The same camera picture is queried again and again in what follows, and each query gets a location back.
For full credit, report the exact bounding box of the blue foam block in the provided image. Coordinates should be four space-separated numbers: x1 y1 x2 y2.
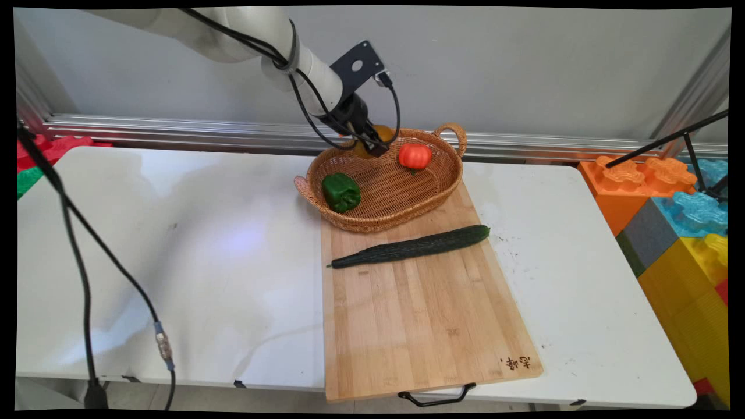
651 158 729 240

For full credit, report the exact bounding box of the woven wicker basket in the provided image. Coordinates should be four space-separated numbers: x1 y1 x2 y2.
294 123 468 235

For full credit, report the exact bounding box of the black tripod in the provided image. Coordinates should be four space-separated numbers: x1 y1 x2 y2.
605 109 730 203

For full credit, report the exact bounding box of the black cable with silver connector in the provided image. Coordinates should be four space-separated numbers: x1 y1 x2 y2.
16 7 373 411

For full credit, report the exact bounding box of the aluminium frame rail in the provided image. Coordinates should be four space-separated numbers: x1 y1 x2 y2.
42 113 729 164

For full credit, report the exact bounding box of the aluminium frame post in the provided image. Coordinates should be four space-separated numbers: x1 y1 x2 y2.
15 17 59 137
651 28 732 159

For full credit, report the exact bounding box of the dark green cucumber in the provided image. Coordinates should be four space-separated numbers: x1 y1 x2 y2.
327 225 491 269

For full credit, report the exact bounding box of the green bell pepper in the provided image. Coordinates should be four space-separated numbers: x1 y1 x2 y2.
321 172 362 214

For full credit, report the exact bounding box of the grey foam block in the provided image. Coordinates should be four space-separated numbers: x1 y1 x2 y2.
615 198 679 278

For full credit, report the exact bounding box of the yellow-brown potato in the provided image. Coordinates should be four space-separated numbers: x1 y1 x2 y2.
353 123 398 160

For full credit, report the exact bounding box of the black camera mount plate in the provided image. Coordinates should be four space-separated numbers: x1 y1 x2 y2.
329 40 389 95

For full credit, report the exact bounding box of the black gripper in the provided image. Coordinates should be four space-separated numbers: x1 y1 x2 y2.
328 92 390 158

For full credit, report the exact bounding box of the red tomato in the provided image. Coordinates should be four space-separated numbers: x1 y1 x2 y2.
398 143 433 175

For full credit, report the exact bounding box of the green foam block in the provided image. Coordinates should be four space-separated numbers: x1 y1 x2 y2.
17 165 45 200

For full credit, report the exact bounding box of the orange foam block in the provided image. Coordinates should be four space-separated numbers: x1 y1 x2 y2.
577 154 699 237

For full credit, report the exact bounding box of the wooden cutting board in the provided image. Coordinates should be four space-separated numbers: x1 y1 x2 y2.
320 179 544 407

